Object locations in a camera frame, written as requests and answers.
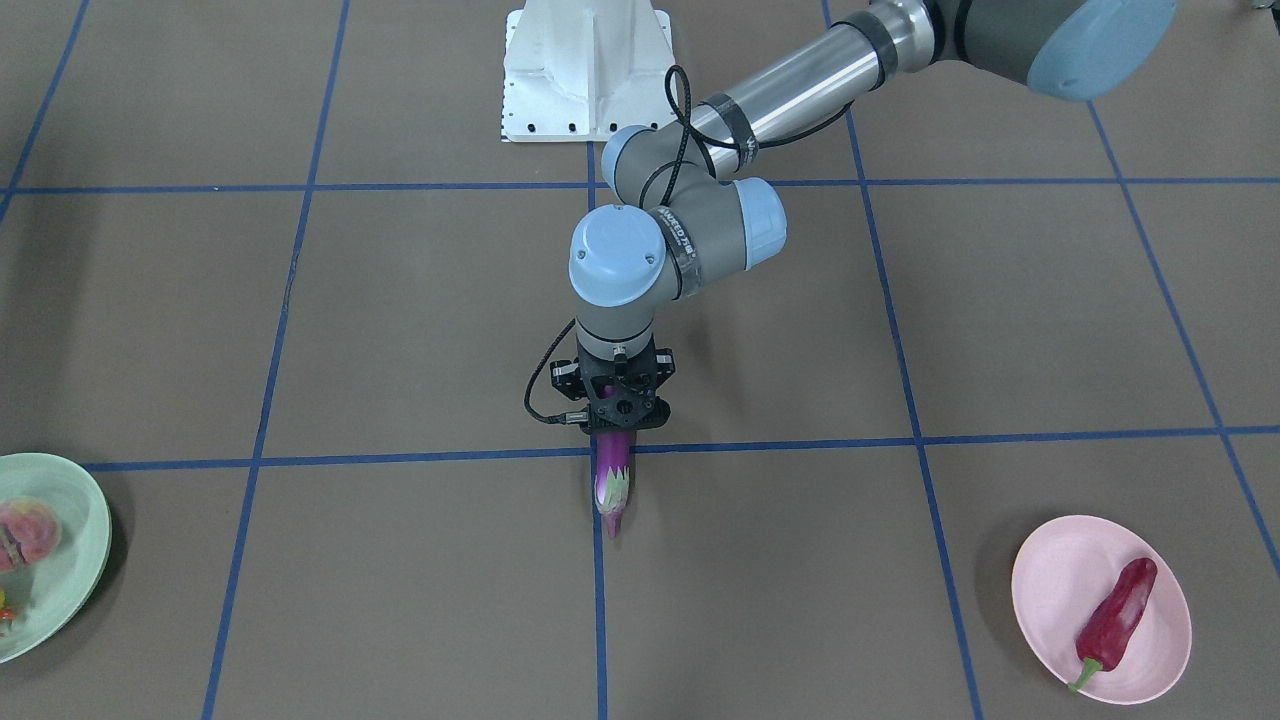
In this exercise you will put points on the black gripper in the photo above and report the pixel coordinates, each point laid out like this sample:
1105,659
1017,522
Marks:
568,377

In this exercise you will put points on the purple eggplant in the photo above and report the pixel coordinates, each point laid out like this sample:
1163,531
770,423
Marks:
614,461

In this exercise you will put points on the red chili pepper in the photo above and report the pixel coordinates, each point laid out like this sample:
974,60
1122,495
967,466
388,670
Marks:
1102,642

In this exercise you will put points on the peach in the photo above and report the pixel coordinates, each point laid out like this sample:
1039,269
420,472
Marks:
30,531

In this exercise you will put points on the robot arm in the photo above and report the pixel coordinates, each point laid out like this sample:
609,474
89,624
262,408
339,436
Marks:
687,216

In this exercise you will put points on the pink plate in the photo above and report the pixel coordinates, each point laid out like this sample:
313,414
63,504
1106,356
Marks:
1063,571

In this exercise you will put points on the green plate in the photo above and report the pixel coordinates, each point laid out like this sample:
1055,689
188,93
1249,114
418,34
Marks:
54,590

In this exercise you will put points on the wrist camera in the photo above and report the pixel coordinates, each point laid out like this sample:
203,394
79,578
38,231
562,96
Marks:
566,377

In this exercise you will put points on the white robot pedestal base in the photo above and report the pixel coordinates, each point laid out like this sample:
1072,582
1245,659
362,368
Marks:
580,71

